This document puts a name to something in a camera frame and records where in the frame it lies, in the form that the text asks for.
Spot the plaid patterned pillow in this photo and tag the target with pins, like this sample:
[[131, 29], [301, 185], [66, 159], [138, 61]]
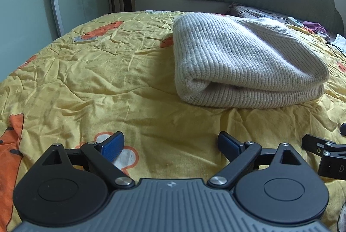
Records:
[[251, 12]]

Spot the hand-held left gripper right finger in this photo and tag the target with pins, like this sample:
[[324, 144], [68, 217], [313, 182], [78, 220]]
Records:
[[227, 144]]

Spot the purple cloth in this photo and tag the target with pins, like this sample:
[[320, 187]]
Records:
[[315, 27]]

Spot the green glass wardrobe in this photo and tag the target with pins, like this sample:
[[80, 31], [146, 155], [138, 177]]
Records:
[[32, 5]]

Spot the white paper sheet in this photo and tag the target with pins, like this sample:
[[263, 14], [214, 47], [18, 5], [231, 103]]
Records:
[[340, 41]]

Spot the yellow carrot print quilt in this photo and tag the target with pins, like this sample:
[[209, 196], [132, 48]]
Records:
[[94, 91]]

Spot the white remote control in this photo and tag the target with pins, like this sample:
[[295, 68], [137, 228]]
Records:
[[295, 21]]

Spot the cream knitted sweater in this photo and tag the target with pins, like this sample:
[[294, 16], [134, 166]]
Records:
[[238, 59]]

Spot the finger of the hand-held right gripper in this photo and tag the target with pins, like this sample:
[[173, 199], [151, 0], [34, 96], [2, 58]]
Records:
[[313, 144], [343, 129]]

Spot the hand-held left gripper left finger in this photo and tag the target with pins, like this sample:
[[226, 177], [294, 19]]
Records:
[[112, 147]]

